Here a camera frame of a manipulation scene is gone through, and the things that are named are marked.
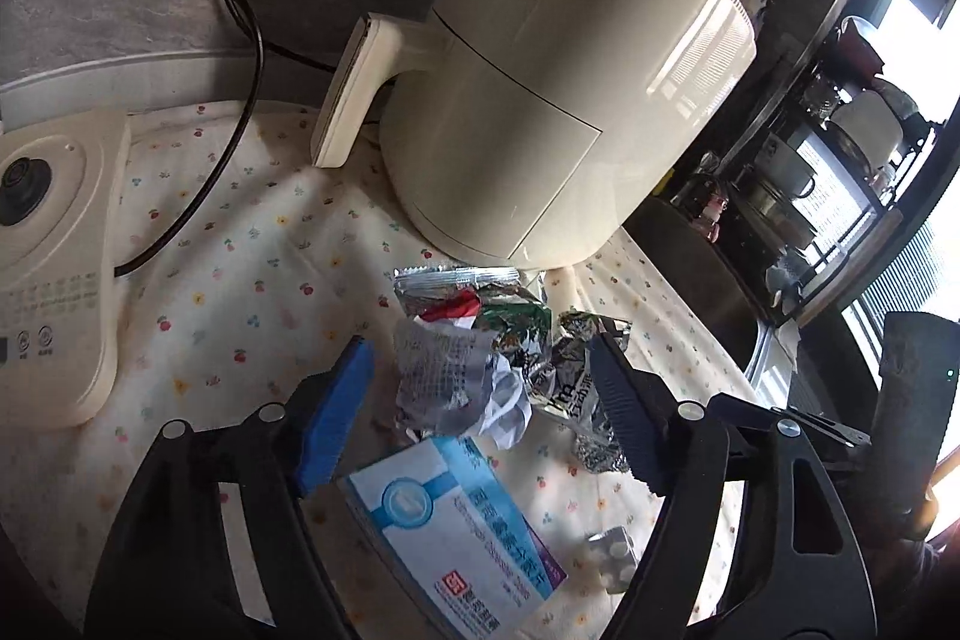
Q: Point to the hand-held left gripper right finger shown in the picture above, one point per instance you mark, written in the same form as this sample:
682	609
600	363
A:
626	415

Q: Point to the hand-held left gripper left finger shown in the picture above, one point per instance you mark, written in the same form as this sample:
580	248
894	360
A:
334	415

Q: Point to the foil snack wrappers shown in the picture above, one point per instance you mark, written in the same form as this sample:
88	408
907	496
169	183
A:
450	370

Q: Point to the blue white medicine box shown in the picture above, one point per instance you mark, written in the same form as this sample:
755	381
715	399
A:
450	527

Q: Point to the crumpled silver black wrapper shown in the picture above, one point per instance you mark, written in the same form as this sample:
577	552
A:
574	385

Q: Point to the green foil wrapper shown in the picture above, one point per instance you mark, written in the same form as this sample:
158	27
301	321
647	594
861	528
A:
521	325

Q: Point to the silver blister pack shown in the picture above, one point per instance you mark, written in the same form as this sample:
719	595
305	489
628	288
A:
611	554

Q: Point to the steel sink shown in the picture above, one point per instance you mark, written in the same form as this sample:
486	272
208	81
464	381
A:
697	272

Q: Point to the floral tablecloth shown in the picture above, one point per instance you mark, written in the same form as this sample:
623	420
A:
247	280

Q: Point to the red white wrapper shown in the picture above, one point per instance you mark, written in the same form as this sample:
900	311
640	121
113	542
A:
457	310

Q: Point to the flat silver foil packet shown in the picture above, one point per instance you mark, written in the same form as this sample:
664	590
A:
442	284

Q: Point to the black dish rack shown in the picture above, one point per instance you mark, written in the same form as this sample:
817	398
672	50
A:
840	212

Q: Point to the small red label bottle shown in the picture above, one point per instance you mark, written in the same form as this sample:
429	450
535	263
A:
712	212

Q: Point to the white plastic container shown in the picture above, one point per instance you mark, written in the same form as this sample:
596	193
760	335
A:
870	119

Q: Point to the cream kettle base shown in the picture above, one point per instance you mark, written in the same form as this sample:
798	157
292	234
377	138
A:
60	235

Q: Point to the cream air fryer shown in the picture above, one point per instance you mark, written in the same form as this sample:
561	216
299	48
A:
562	85

